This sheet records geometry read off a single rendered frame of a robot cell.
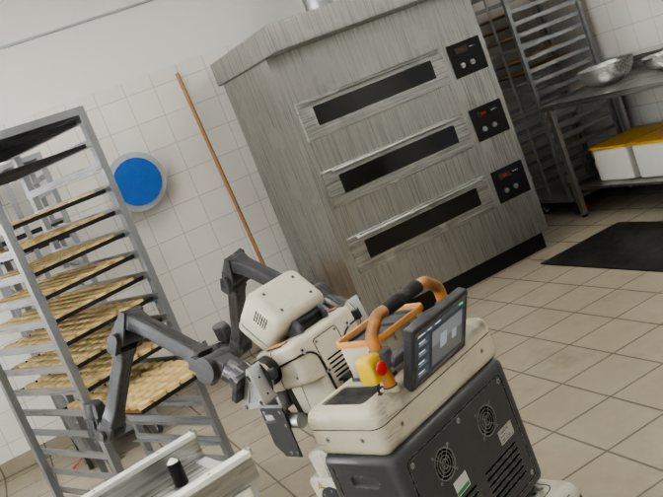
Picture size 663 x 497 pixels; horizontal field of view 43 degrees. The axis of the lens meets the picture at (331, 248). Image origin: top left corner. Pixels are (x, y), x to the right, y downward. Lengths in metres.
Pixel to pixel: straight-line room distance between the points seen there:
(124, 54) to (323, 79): 1.47
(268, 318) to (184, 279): 3.61
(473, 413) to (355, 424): 0.38
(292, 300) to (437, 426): 0.55
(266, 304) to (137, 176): 3.45
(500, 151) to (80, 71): 2.85
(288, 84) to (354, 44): 0.51
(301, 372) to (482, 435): 0.51
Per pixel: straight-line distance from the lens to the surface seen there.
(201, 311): 5.95
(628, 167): 6.09
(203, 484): 1.77
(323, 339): 2.34
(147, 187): 5.70
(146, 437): 3.89
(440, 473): 2.15
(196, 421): 3.50
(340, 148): 5.18
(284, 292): 2.38
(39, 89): 5.83
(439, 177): 5.48
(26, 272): 3.04
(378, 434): 2.00
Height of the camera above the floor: 1.53
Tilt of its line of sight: 10 degrees down
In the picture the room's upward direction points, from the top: 21 degrees counter-clockwise
